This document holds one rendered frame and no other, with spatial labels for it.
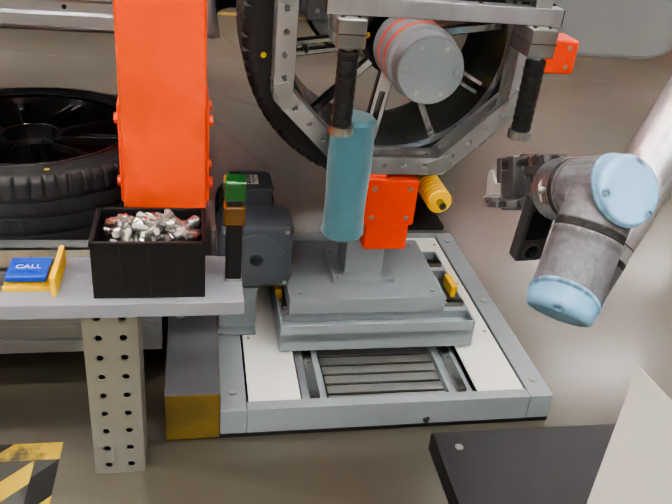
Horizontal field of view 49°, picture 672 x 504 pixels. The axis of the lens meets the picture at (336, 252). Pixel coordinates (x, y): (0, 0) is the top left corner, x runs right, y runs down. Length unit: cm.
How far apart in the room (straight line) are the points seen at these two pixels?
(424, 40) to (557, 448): 76
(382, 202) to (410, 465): 59
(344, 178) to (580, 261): 63
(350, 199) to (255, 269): 39
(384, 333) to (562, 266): 96
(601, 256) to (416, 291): 97
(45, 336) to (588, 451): 117
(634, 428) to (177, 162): 93
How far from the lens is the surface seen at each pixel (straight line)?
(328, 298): 179
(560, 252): 95
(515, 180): 114
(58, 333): 178
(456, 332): 191
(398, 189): 161
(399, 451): 174
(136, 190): 149
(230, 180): 131
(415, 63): 137
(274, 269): 176
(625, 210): 95
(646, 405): 114
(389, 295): 183
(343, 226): 149
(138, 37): 139
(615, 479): 123
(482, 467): 132
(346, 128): 130
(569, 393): 204
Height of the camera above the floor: 120
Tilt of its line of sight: 29 degrees down
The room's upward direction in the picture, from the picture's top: 6 degrees clockwise
